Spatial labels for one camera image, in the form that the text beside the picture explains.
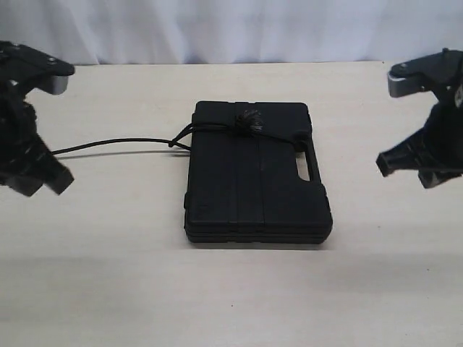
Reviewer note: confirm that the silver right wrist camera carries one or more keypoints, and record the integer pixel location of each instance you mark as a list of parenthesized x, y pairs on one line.
[(399, 87)]

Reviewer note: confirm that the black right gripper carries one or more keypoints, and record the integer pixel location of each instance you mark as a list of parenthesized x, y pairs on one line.
[(435, 150)]

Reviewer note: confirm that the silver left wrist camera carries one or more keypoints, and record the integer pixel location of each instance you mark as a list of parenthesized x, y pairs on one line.
[(54, 85)]

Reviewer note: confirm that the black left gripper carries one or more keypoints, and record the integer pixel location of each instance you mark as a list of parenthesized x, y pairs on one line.
[(27, 164)]

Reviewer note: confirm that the white curtain backdrop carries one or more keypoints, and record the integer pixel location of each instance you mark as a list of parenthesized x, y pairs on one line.
[(230, 32)]

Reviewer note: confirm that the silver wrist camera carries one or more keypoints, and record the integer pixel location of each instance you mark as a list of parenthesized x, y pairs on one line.
[(399, 87), (54, 85)]

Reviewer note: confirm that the black plastic case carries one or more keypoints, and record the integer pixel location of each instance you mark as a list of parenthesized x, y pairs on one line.
[(253, 176)]

